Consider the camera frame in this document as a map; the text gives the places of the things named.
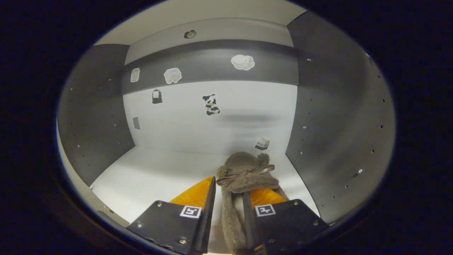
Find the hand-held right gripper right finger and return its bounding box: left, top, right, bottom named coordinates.
left=242, top=188, right=329, bottom=255

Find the grey white shoe cabinet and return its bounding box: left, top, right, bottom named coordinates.
left=57, top=0, right=396, bottom=255

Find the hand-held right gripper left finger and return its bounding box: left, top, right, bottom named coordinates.
left=126, top=176, right=216, bottom=255

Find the brown fuzzy shoe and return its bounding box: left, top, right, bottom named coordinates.
left=216, top=152, right=289, bottom=255

